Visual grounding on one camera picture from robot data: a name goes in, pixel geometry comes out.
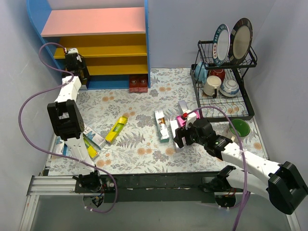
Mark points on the blue and white bowl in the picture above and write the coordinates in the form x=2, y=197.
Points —
x=229, y=88

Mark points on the pink toothpaste box right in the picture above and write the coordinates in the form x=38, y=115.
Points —
x=197, y=114

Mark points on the pink toothpaste box left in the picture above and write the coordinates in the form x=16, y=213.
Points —
x=182, y=123

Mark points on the black wire dish rack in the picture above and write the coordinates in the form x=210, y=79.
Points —
x=238, y=106

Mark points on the blue shelf with coloured boards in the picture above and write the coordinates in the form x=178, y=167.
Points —
x=112, y=36

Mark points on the red ceramic bowl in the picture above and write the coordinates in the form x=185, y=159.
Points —
x=217, y=72

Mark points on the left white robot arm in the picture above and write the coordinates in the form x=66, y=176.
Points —
x=67, y=121

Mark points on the pink toothpaste box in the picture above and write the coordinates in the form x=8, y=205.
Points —
x=182, y=123
x=197, y=114

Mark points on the plain silver toothpaste box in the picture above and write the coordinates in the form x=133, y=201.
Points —
x=174, y=126

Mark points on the cream mug with dark handle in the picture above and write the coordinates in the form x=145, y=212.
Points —
x=212, y=86

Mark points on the yellow toothpaste box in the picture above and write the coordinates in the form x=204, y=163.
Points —
x=91, y=151
x=116, y=129

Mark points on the yellow toothpaste box front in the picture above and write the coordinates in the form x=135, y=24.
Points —
x=91, y=151

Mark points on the silver blue R.O box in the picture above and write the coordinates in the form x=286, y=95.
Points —
x=94, y=137

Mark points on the white plate with green rim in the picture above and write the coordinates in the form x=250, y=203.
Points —
x=221, y=45

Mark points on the light blue cup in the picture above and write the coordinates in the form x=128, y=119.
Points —
x=200, y=73

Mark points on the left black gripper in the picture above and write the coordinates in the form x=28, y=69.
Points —
x=80, y=70

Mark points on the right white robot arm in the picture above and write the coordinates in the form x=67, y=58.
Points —
x=281, y=184

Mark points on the dark rimmed grey plate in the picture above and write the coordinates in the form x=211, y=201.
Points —
x=240, y=41

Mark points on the silver teal toothpaste box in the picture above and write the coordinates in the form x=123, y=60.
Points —
x=161, y=126

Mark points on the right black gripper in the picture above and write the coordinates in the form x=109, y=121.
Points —
x=189, y=135

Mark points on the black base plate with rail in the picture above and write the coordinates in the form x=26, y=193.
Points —
x=196, y=186

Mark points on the green mug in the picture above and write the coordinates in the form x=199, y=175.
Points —
x=242, y=127

